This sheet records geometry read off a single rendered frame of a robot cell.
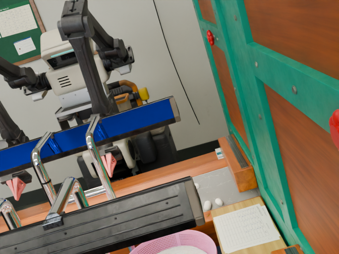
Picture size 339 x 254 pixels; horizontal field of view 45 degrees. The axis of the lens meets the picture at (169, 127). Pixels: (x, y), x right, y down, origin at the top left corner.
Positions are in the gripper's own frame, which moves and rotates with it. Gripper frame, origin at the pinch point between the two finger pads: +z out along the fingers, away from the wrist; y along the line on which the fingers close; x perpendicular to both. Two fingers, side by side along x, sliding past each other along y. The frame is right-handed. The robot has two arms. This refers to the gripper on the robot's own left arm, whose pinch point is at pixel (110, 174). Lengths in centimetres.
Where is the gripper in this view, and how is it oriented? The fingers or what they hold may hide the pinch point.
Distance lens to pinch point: 148.4
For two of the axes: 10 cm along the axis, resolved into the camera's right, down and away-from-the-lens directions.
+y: 9.5, -2.9, -0.5
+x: 1.9, 4.9, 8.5
